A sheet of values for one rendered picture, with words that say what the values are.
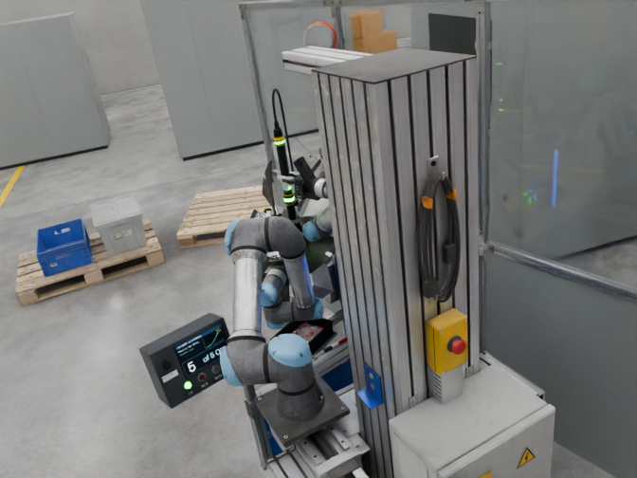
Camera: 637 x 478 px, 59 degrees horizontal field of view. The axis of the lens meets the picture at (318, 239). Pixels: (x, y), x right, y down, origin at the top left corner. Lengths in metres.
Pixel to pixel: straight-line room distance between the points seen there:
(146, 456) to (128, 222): 2.36
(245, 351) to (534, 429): 0.79
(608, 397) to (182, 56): 6.30
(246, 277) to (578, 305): 1.39
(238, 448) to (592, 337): 1.82
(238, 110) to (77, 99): 2.65
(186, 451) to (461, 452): 2.13
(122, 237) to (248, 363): 3.62
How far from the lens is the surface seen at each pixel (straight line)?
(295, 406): 1.72
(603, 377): 2.66
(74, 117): 9.37
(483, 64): 2.38
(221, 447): 3.23
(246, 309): 1.73
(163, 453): 3.32
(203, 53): 7.65
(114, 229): 5.13
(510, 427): 1.44
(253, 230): 1.81
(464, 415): 1.45
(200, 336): 1.83
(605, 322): 2.50
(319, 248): 2.28
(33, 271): 5.49
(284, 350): 1.63
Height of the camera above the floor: 2.25
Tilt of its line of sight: 27 degrees down
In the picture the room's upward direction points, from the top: 9 degrees counter-clockwise
